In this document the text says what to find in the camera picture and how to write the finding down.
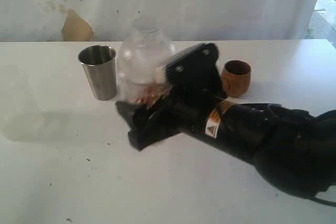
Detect clear plastic dome lid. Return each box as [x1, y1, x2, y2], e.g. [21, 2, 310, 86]
[116, 15, 176, 84]

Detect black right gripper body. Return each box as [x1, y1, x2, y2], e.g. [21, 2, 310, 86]
[141, 87, 218, 140]

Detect wooden blocks and coins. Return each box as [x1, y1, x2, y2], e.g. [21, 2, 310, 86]
[135, 84, 170, 106]

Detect translucent plastic container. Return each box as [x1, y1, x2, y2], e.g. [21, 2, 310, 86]
[1, 65, 44, 141]

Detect stainless steel cup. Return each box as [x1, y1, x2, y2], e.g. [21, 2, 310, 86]
[78, 45, 117, 101]

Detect brown wooden cup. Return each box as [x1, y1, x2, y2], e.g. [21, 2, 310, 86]
[221, 60, 251, 98]

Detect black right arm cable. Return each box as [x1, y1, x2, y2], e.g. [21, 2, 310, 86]
[312, 194, 336, 208]

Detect clear plastic shaker cup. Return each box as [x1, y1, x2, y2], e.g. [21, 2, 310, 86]
[119, 78, 171, 106]

